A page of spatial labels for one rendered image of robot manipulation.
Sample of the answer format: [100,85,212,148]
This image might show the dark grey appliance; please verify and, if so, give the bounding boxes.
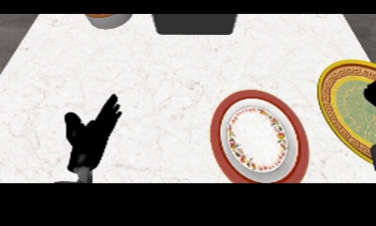
[152,14,239,36]

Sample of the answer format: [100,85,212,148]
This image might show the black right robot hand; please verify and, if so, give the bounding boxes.
[363,82,376,172]

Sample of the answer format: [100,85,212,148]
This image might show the grey pot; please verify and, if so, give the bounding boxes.
[85,14,134,31]

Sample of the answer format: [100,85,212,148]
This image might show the yellow-rimmed green plate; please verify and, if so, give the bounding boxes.
[315,59,376,164]

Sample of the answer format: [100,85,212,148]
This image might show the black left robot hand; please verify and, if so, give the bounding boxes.
[63,94,124,173]

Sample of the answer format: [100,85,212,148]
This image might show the red-rimmed white floral plate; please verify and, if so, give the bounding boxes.
[209,89,311,184]

